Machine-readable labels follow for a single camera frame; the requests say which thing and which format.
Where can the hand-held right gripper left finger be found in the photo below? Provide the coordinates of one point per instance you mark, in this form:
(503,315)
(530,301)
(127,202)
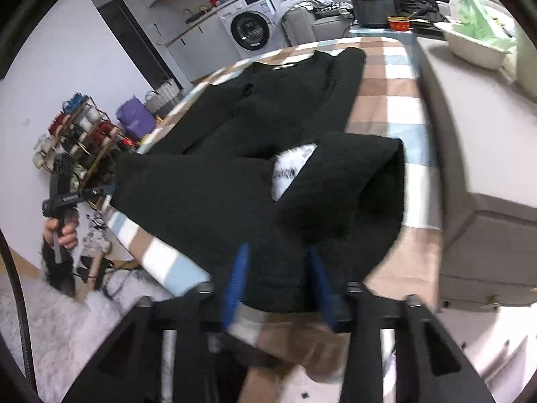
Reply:
(237,285)

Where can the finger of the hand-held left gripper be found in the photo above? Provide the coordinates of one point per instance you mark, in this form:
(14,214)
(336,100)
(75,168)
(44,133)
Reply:
(103,190)

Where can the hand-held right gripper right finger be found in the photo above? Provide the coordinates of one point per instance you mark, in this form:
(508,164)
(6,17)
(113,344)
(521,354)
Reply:
(323,298)

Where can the black knit sweater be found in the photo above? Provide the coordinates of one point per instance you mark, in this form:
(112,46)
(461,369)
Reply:
(218,201)

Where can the person's left hand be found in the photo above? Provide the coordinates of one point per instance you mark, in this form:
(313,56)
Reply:
(69,237)

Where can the shoe rack with shoes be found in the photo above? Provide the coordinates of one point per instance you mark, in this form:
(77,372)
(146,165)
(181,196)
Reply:
(79,134)

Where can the purple bag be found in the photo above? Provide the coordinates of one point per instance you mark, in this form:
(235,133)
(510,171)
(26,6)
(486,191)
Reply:
(136,117)

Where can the woven laundry basket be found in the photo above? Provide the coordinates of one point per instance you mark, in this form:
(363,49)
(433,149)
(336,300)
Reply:
(163,96)

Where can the white fluffy rug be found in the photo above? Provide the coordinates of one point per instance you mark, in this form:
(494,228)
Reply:
(63,336)

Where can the dark door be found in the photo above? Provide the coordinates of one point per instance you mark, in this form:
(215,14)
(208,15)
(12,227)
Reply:
(134,37)

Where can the white lower kitchen cabinet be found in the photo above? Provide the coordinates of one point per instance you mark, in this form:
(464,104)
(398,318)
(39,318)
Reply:
(197,46)

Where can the checkered blanket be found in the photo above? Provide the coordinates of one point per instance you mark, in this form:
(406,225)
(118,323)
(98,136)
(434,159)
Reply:
(390,109)

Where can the grey cabinet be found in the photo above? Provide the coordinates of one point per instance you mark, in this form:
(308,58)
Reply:
(482,155)

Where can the white washing machine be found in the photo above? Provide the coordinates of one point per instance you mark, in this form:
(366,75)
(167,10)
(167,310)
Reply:
(251,25)

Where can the grey sofa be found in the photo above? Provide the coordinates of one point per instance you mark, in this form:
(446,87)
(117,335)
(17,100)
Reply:
(302,25)

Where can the small table with blue cloth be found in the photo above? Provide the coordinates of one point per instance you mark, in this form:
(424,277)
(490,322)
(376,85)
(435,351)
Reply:
(369,33)

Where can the grey cloth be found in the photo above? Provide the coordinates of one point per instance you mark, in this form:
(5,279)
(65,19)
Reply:
(302,4)

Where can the red bowl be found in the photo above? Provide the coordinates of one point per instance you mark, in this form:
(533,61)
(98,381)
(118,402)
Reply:
(397,24)

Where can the white basin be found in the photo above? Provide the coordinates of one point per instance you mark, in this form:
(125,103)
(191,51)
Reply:
(470,52)

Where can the black and white patterned cushion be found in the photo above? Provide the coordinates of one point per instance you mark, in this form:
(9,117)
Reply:
(333,8)

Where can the black tray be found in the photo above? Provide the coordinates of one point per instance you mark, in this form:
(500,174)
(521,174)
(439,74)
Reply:
(426,25)

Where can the black cooker pot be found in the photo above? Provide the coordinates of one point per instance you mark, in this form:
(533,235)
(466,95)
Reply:
(373,10)

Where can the green plastic bag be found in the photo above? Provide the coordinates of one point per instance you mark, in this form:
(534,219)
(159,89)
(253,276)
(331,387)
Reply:
(478,21)

